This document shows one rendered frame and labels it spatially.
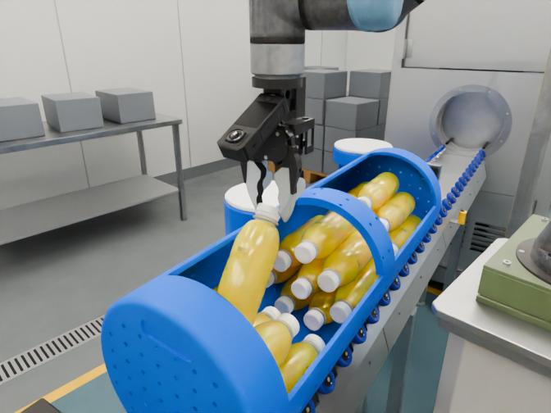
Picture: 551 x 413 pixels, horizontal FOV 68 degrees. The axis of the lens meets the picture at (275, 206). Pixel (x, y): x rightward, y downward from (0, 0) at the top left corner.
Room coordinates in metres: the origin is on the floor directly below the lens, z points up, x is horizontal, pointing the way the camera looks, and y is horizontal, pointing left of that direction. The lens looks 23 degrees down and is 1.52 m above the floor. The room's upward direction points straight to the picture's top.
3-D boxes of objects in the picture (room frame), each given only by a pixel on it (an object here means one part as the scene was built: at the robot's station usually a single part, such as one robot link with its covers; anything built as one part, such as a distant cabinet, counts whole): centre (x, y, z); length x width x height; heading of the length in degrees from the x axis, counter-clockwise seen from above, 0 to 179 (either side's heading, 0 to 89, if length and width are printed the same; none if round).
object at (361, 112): (4.65, -0.63, 0.59); 1.20 x 0.80 x 1.19; 46
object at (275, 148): (0.60, -0.01, 1.41); 0.09 x 0.08 x 0.12; 147
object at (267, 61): (0.60, 0.00, 1.49); 0.08 x 0.08 x 0.05
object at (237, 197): (1.27, 0.03, 1.03); 0.28 x 0.28 x 0.01
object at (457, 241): (2.02, -1.01, 0.31); 0.06 x 0.06 x 0.63; 57
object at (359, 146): (1.95, -0.43, 1.03); 0.28 x 0.28 x 0.01
